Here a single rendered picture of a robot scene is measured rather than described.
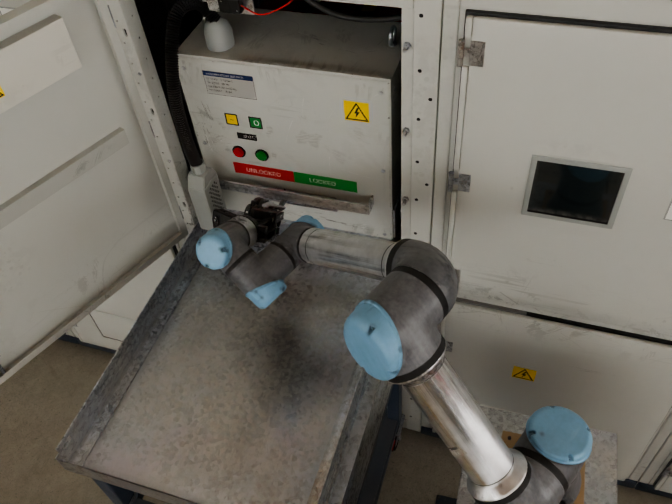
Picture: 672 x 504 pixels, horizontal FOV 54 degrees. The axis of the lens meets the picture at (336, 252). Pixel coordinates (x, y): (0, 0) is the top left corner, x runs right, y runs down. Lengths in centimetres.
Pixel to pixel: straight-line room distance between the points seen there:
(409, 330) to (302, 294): 68
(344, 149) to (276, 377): 54
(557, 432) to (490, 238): 45
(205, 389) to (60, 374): 133
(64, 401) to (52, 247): 117
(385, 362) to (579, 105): 57
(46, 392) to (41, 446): 23
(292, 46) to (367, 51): 17
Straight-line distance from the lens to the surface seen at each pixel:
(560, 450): 127
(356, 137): 146
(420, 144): 136
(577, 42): 117
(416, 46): 124
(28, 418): 276
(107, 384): 159
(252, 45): 150
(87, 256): 173
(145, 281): 215
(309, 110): 145
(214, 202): 165
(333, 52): 144
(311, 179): 159
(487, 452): 116
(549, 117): 126
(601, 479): 157
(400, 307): 101
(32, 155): 153
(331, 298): 164
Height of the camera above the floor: 214
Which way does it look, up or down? 48 degrees down
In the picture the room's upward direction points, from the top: 6 degrees counter-clockwise
